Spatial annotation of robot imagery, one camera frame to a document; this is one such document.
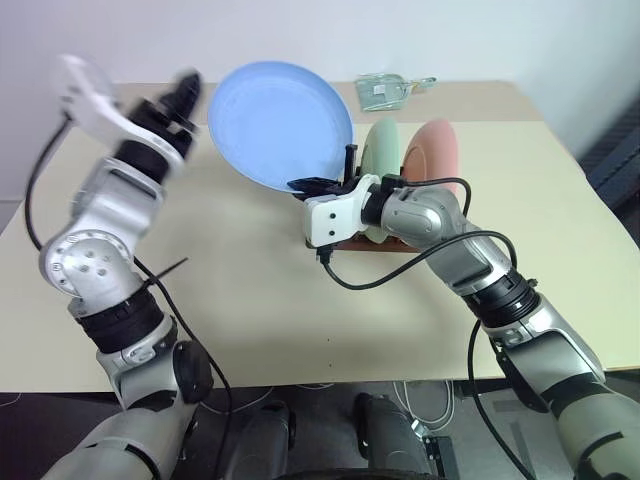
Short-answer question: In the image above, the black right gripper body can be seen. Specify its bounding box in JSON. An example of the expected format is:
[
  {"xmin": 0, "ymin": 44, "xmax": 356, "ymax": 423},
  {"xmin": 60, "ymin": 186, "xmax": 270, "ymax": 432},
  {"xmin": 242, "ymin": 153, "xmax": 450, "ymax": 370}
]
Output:
[{"xmin": 327, "ymin": 172, "xmax": 365, "ymax": 200}]

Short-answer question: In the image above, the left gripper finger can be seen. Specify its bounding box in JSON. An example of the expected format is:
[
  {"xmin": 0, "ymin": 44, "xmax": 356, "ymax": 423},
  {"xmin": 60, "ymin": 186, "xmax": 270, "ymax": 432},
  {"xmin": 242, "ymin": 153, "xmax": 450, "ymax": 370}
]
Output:
[
  {"xmin": 165, "ymin": 68, "xmax": 207, "ymax": 109},
  {"xmin": 168, "ymin": 103, "xmax": 202, "ymax": 135}
]

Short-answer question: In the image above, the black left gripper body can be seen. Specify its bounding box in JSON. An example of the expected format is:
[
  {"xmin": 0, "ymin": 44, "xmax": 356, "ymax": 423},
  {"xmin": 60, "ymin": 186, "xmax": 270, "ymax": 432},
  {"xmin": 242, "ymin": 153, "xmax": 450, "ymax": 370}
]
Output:
[{"xmin": 123, "ymin": 95, "xmax": 197, "ymax": 162}]

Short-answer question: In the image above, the blue plate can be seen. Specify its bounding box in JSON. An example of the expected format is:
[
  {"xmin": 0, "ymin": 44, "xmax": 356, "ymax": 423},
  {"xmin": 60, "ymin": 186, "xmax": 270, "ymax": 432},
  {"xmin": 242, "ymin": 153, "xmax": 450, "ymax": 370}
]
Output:
[{"xmin": 206, "ymin": 60, "xmax": 356, "ymax": 196}]

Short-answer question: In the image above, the wooden dish rack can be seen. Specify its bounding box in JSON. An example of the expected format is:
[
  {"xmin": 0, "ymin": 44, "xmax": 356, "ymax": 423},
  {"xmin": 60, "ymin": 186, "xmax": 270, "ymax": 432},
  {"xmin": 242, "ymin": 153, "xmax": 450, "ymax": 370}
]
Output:
[{"xmin": 324, "ymin": 233, "xmax": 419, "ymax": 254}]

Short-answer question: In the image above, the green plate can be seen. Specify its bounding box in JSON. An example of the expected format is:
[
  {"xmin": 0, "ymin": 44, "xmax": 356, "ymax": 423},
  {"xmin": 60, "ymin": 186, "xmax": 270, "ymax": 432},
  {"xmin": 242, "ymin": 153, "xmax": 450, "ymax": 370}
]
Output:
[{"xmin": 359, "ymin": 118, "xmax": 404, "ymax": 245}]

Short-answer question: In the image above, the clear plastic bag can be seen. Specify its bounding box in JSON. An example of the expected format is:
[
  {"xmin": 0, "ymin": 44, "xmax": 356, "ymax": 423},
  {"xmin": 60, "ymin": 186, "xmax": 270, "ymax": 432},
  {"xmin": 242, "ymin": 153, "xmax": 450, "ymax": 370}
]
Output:
[{"xmin": 355, "ymin": 72, "xmax": 439, "ymax": 113}]

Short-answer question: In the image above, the pink plate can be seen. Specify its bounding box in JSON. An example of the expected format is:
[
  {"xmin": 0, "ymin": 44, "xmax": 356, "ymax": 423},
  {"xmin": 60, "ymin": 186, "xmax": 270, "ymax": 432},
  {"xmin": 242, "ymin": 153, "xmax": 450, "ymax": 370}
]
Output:
[{"xmin": 398, "ymin": 117, "xmax": 464, "ymax": 202}]

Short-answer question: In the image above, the dark rounded shape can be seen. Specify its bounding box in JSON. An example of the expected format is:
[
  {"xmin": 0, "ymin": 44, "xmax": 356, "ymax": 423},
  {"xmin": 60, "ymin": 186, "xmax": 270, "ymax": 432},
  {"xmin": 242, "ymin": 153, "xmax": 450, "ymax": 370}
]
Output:
[
  {"xmin": 351, "ymin": 391, "xmax": 437, "ymax": 480},
  {"xmin": 218, "ymin": 398, "xmax": 297, "ymax": 480}
]

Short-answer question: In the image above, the small black box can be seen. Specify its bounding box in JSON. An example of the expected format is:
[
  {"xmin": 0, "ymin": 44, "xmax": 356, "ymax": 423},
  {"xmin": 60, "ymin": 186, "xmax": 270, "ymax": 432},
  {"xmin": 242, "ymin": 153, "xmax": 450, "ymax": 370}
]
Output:
[{"xmin": 423, "ymin": 434, "xmax": 459, "ymax": 480}]

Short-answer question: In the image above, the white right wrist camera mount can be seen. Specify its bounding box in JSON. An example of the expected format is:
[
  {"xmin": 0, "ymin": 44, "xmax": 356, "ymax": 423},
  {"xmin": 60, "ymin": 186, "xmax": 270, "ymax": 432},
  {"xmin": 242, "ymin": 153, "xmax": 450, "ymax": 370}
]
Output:
[{"xmin": 302, "ymin": 173, "xmax": 385, "ymax": 250}]

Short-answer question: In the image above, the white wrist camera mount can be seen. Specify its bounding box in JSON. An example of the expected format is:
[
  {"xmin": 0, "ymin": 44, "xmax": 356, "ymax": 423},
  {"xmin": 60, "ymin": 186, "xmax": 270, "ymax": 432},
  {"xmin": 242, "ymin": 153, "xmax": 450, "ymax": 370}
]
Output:
[
  {"xmin": 302, "ymin": 173, "xmax": 385, "ymax": 250},
  {"xmin": 53, "ymin": 53, "xmax": 187, "ymax": 174}
]

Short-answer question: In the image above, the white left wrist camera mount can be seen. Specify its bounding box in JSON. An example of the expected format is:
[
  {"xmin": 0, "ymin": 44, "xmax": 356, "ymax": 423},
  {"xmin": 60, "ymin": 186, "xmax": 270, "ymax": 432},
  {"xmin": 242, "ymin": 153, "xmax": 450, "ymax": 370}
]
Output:
[{"xmin": 53, "ymin": 53, "xmax": 187, "ymax": 174}]

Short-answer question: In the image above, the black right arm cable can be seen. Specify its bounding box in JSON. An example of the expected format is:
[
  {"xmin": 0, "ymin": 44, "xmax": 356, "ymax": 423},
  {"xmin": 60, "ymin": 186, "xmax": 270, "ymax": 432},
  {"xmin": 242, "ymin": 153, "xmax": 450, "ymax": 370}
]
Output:
[{"xmin": 314, "ymin": 175, "xmax": 537, "ymax": 480}]

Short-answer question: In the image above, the white floor cable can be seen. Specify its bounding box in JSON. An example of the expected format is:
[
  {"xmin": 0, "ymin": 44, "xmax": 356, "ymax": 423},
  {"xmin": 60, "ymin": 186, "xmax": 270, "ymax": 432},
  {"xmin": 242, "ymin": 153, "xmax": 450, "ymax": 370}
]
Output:
[{"xmin": 392, "ymin": 379, "xmax": 457, "ymax": 427}]

